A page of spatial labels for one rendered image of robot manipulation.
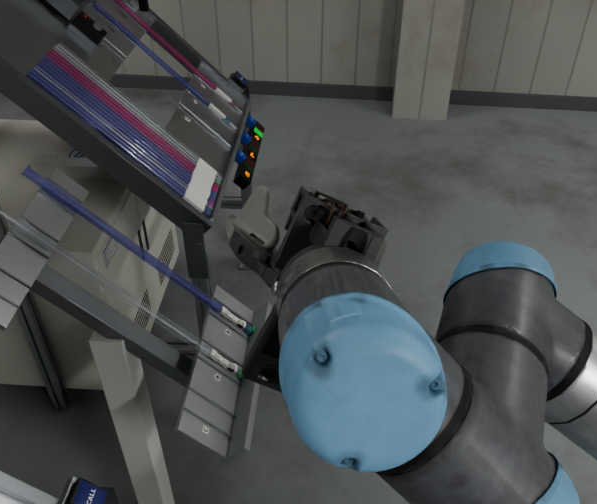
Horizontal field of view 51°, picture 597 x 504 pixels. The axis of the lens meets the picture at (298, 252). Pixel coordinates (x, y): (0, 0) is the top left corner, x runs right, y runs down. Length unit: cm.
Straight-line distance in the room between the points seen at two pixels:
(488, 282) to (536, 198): 266
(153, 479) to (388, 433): 119
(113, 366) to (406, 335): 93
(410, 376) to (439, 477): 7
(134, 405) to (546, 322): 93
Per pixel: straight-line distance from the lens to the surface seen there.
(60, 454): 206
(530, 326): 43
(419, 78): 355
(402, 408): 29
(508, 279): 45
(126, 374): 119
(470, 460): 34
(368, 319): 28
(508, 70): 384
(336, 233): 42
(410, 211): 286
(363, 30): 369
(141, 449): 137
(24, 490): 99
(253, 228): 55
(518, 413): 38
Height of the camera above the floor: 162
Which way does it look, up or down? 39 degrees down
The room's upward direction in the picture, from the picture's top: straight up
